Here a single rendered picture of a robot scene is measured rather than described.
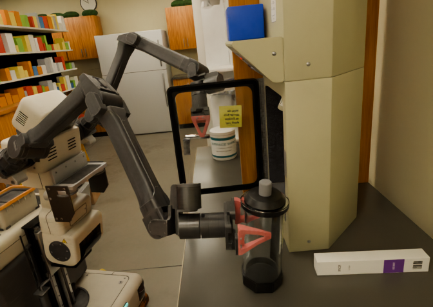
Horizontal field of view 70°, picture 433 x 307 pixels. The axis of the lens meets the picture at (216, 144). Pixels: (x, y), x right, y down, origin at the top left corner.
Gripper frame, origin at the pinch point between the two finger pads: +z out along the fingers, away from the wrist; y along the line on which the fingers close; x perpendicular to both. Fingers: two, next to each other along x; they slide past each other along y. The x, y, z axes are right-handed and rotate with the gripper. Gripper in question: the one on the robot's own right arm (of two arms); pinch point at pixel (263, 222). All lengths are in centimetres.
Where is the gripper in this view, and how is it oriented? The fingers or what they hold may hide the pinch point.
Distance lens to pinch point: 75.1
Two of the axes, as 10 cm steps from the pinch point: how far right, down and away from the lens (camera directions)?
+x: 0.4, 9.4, 3.5
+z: 10.0, -0.4, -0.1
